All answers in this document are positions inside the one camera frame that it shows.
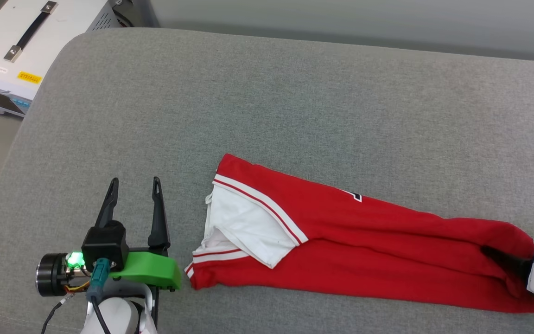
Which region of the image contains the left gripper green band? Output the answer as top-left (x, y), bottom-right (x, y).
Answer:
top-left (36, 176), bottom-right (182, 298)

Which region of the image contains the left arm cable teal connector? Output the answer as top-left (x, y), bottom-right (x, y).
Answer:
top-left (40, 258), bottom-right (112, 334)

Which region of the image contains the red and white basketball jersey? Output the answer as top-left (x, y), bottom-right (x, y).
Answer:
top-left (184, 154), bottom-right (534, 314)

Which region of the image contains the white equipment box black handle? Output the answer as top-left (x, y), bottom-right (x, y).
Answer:
top-left (0, 0), bottom-right (124, 118)

